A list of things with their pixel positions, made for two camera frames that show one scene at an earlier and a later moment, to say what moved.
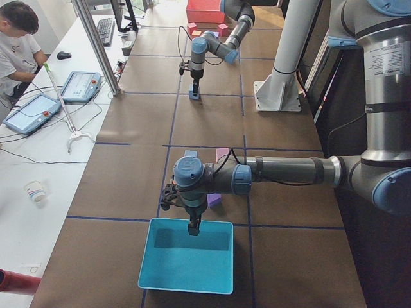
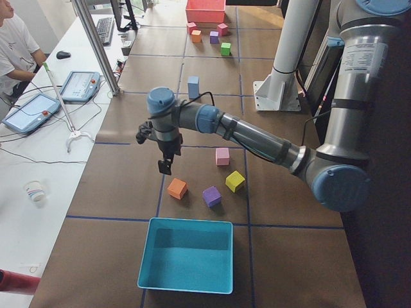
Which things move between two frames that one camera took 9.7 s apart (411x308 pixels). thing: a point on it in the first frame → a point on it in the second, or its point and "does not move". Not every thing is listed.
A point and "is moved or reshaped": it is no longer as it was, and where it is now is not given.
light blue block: (191, 153) is moved or reshaped
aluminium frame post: (87, 19) does not move
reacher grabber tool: (75, 133) does not move
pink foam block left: (221, 152) does not move
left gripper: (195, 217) → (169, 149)
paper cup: (35, 190) does not move
